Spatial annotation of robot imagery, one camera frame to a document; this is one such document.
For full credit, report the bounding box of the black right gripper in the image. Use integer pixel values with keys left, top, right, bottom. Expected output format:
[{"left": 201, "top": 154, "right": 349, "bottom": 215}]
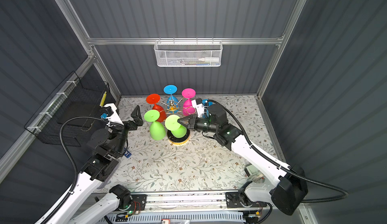
[{"left": 178, "top": 114, "right": 218, "bottom": 134}]

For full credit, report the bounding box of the green wine glass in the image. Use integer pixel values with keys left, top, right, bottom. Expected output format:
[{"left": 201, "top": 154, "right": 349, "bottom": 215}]
[
  {"left": 165, "top": 115, "right": 187, "bottom": 138},
  {"left": 144, "top": 110, "right": 166, "bottom": 140}
]

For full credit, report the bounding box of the blue wine glass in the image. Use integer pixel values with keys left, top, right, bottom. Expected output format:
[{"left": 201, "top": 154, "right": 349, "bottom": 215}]
[
  {"left": 163, "top": 84, "right": 179, "bottom": 106},
  {"left": 202, "top": 99, "right": 213, "bottom": 118}
]

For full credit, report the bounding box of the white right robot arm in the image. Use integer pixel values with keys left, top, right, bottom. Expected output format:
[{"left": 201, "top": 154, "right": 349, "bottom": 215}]
[{"left": 177, "top": 100, "right": 349, "bottom": 216}]

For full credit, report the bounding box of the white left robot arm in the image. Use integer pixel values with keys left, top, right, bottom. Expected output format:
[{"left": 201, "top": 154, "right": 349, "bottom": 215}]
[{"left": 37, "top": 104, "right": 144, "bottom": 224}]

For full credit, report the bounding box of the pink wine glass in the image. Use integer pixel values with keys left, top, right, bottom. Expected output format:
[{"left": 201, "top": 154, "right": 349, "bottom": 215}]
[{"left": 181, "top": 88, "right": 196, "bottom": 116}]

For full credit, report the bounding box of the gold wine glass rack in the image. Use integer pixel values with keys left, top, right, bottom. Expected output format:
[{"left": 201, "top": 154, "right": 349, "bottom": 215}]
[{"left": 164, "top": 99, "right": 190, "bottom": 146}]

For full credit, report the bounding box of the red wine glass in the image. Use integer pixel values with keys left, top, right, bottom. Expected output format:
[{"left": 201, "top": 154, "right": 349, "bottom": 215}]
[{"left": 146, "top": 94, "right": 167, "bottom": 123}]

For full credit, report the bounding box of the blue wine glass on rack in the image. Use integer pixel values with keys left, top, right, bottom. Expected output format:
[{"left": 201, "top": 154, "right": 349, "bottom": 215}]
[{"left": 163, "top": 84, "right": 179, "bottom": 106}]

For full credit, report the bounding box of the white marker in basket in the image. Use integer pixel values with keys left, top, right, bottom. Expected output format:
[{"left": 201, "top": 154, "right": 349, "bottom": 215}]
[{"left": 198, "top": 57, "right": 220, "bottom": 64}]

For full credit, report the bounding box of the white mesh basket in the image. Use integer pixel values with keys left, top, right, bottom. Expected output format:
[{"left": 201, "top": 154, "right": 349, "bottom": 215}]
[{"left": 154, "top": 42, "right": 223, "bottom": 67}]

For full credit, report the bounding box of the small white scale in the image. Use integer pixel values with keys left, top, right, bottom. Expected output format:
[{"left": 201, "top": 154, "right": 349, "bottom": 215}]
[{"left": 244, "top": 164, "right": 265, "bottom": 184}]

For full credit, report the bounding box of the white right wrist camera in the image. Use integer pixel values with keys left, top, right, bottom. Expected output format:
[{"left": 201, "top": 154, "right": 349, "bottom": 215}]
[{"left": 191, "top": 98, "right": 205, "bottom": 118}]

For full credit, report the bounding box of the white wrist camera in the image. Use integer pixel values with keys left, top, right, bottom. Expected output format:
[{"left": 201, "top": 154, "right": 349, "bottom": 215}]
[
  {"left": 191, "top": 98, "right": 205, "bottom": 118},
  {"left": 100, "top": 103, "right": 124, "bottom": 127}
]

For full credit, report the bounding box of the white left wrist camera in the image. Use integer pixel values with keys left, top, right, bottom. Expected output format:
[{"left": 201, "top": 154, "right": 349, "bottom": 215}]
[{"left": 100, "top": 103, "right": 124, "bottom": 127}]

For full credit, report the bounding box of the blue handled tool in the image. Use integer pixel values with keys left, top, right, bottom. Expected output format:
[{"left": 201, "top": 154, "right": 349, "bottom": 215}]
[{"left": 124, "top": 151, "right": 132, "bottom": 158}]

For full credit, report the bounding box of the black wire basket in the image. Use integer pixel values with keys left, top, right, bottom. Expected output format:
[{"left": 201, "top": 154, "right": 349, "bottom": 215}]
[{"left": 24, "top": 74, "right": 114, "bottom": 147}]

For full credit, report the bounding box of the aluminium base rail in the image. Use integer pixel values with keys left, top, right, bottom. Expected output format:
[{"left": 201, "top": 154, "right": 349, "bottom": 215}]
[{"left": 72, "top": 188, "right": 318, "bottom": 224}]

